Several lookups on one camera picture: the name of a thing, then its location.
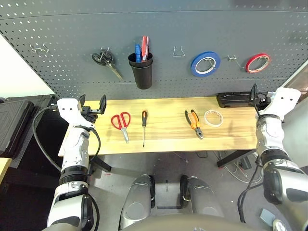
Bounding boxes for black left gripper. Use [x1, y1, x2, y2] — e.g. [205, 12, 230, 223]
[78, 94, 107, 124]

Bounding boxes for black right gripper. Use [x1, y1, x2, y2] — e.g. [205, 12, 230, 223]
[250, 83, 271, 112]

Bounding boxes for red handled scissors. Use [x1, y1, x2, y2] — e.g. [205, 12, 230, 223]
[110, 111, 131, 144]

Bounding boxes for white tape roll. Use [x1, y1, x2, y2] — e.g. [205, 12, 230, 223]
[204, 110, 224, 128]

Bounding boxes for orange black handled screwdriver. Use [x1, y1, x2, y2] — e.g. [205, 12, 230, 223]
[141, 110, 148, 147]

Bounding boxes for orange black pliers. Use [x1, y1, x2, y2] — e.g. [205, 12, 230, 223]
[184, 109, 205, 140]

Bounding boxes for grey metal pegboard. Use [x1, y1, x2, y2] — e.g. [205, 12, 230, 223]
[0, 0, 308, 101]

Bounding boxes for black plastic tool case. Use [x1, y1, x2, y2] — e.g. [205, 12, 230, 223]
[216, 92, 256, 108]

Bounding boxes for red tape roll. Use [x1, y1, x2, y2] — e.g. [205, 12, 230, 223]
[245, 52, 271, 74]

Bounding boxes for black plastic cup holder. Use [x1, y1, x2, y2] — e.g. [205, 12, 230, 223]
[128, 52, 154, 90]

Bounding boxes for grey cabinet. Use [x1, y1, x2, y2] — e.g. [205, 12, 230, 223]
[280, 96, 308, 167]

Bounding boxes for black metal table leg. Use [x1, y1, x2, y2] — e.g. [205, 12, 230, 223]
[217, 149, 257, 168]
[90, 155, 112, 173]

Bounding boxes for blue tape roll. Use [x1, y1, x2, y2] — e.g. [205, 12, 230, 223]
[190, 51, 221, 77]

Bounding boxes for double prong metal hook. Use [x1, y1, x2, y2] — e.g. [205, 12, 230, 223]
[30, 43, 50, 54]

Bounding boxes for large black equipment case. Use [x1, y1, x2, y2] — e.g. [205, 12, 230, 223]
[0, 95, 37, 156]

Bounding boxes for silver left robot leg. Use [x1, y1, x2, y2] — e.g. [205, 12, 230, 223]
[119, 174, 156, 231]

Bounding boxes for silver robot leg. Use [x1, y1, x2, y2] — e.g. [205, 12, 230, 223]
[119, 174, 156, 231]
[180, 175, 226, 217]

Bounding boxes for light wooden side table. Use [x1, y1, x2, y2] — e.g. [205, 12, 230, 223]
[0, 157, 12, 185]

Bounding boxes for silver right robot leg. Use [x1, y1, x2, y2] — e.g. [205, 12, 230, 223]
[180, 175, 226, 217]

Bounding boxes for grey blue floor pad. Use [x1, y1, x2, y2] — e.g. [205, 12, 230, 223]
[259, 208, 275, 226]

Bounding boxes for grey robot torso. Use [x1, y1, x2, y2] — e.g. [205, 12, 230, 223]
[120, 214, 248, 231]

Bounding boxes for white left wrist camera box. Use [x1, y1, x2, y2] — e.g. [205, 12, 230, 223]
[56, 98, 95, 128]

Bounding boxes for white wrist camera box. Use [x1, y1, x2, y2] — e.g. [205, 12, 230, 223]
[261, 87, 302, 119]
[56, 98, 95, 128]

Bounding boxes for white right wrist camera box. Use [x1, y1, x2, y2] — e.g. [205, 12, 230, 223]
[261, 87, 302, 119]

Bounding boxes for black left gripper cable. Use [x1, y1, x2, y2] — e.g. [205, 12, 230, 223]
[81, 125, 102, 166]

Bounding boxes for black handled scissors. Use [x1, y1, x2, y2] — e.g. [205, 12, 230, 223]
[91, 49, 124, 80]

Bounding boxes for blue handled screwdriver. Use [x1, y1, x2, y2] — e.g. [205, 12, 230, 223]
[134, 44, 142, 63]

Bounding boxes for black left wrist camera cable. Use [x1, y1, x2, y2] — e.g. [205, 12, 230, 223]
[32, 105, 62, 172]

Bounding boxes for red handled screwdriver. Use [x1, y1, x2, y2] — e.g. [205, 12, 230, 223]
[141, 36, 150, 61]

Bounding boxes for grey floor cables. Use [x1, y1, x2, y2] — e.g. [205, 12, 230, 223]
[216, 150, 264, 185]

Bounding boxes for wire loop pliers hook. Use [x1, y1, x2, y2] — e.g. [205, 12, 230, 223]
[172, 46, 185, 58]

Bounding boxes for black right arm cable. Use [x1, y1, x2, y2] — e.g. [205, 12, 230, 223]
[237, 156, 265, 223]

